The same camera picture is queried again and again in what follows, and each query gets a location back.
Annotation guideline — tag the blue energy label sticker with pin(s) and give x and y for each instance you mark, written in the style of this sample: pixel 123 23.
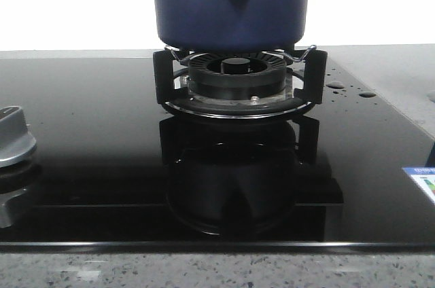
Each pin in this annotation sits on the blue energy label sticker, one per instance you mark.
pixel 423 177

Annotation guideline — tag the black pot support grate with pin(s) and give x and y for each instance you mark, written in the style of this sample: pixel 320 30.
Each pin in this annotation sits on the black pot support grate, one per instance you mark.
pixel 306 70

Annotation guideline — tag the black glass gas cooktop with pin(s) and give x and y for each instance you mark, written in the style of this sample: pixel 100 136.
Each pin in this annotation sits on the black glass gas cooktop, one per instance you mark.
pixel 113 171

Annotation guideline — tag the silver stove control knob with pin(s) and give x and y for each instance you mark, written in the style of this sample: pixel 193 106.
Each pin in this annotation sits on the silver stove control knob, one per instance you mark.
pixel 17 142

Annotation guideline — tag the black gas burner head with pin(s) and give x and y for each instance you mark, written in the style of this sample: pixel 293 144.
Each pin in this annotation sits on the black gas burner head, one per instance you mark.
pixel 228 79

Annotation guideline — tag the dark blue cooking pot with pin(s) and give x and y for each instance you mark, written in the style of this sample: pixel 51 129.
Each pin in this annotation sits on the dark blue cooking pot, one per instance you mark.
pixel 230 25

